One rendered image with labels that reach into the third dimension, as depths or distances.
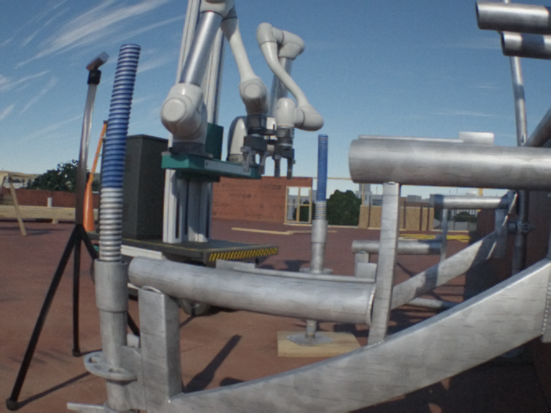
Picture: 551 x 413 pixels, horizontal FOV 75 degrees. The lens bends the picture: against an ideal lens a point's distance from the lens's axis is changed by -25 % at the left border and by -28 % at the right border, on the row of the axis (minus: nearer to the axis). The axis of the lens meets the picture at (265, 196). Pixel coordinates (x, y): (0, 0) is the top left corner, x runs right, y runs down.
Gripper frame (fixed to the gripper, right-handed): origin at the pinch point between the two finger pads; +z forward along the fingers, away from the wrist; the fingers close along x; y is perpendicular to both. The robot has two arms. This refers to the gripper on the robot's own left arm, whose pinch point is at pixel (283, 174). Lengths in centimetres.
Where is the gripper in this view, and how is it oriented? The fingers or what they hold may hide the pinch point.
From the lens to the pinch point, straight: 229.6
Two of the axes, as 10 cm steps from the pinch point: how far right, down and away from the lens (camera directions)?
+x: 4.7, 0.5, 8.8
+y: 8.8, 0.3, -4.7
